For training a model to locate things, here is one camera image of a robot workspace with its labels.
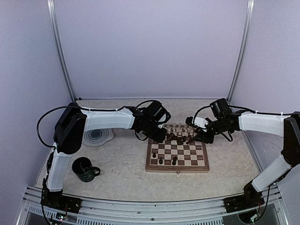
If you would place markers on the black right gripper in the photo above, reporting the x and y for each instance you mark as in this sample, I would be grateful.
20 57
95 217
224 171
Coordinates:
204 138

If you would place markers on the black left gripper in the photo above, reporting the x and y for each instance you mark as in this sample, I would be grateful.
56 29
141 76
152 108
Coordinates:
160 138

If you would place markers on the dark knight piece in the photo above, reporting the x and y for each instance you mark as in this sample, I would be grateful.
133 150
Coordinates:
174 160

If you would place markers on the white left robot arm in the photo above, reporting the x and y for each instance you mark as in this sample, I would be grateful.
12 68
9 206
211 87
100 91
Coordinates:
77 122

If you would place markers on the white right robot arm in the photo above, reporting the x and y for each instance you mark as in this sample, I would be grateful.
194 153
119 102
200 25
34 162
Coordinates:
265 132

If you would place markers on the wooden folding chess board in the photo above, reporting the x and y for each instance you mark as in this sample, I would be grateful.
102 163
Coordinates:
192 157

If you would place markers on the white blue swirl plate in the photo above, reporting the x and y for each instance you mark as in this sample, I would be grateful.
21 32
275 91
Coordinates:
97 137

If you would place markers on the dark green mug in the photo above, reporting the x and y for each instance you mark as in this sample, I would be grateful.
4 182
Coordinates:
84 169

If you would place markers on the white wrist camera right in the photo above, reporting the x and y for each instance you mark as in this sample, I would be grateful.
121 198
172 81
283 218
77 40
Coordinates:
197 122

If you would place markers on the aluminium frame rail front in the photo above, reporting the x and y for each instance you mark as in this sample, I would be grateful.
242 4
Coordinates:
209 211

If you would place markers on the aluminium corner post right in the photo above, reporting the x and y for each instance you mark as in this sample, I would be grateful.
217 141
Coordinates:
242 50

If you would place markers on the aluminium corner post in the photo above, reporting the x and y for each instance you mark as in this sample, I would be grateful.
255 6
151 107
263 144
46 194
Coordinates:
59 48
242 50

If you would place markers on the aluminium corner post left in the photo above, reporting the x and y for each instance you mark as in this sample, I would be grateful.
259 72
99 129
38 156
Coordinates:
59 48

